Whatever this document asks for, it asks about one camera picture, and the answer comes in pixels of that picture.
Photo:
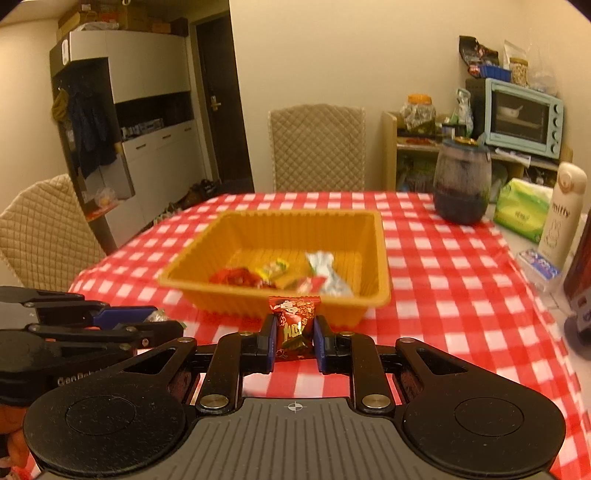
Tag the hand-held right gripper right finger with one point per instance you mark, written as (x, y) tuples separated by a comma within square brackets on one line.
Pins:
[(320, 346)]

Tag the red crinkled snack packet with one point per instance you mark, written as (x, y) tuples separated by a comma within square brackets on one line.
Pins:
[(233, 277)]

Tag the beige quilted chair back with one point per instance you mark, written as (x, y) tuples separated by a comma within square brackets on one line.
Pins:
[(316, 147)]

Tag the white insulated bottle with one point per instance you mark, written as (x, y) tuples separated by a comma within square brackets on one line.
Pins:
[(561, 217)]

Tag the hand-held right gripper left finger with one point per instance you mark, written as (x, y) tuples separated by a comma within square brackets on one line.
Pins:
[(271, 346)]

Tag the red metal thermos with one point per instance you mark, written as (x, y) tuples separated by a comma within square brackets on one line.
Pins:
[(581, 267)]

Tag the yellow hanging bag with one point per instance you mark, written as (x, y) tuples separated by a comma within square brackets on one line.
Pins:
[(59, 108)]

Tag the orange plastic tray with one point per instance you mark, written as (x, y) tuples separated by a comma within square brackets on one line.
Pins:
[(277, 244)]

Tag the red white snack packet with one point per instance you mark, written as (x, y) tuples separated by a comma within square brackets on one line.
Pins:
[(311, 284)]

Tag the orange lid plastic jar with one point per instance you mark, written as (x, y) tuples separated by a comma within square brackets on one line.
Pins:
[(418, 115)]

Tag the dark hanging jacket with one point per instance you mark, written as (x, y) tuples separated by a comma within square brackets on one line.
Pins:
[(92, 134)]

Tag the clear plastic bag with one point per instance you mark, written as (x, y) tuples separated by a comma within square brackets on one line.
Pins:
[(545, 76)]

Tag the small blue basket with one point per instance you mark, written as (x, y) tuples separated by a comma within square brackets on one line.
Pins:
[(495, 73)]

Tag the orange yellow snack packet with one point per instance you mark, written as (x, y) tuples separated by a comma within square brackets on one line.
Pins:
[(288, 281)]

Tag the red checked tablecloth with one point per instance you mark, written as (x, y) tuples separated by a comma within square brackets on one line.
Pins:
[(452, 300)]

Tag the clear bag of nuts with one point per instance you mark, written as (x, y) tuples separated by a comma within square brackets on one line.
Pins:
[(517, 67)]

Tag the grey phone stand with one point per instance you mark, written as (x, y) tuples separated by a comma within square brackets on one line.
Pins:
[(579, 332)]

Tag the white silver snack packet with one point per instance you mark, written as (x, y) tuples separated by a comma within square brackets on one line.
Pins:
[(330, 274)]

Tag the light blue toaster oven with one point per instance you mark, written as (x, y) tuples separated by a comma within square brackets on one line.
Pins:
[(519, 115)]

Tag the wooden shelf unit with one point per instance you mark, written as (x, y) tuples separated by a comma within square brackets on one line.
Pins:
[(390, 152)]

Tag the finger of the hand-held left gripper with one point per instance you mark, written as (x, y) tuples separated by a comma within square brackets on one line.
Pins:
[(124, 316), (157, 330)]

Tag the white and dark cabinet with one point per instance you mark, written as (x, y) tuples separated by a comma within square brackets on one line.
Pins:
[(147, 64)]

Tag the small blue tissue pack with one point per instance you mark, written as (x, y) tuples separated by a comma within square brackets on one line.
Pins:
[(538, 270)]

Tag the beige quilted chair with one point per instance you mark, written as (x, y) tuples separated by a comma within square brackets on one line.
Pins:
[(44, 230), (316, 147)]

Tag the cardboard box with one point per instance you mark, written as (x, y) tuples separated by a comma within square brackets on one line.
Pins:
[(147, 21), (76, 21)]

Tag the green white bag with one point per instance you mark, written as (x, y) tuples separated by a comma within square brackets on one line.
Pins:
[(464, 113)]

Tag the dark snack bag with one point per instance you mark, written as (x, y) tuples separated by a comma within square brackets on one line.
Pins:
[(475, 50)]

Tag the dark wooden door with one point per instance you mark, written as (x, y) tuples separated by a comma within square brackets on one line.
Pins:
[(226, 92)]

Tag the dark glass jar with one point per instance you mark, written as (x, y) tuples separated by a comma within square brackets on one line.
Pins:
[(461, 189)]

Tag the green tissue pack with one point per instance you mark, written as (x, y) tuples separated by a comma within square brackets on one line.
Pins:
[(521, 212)]

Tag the person's left hand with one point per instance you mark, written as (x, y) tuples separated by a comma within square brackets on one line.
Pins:
[(11, 436)]

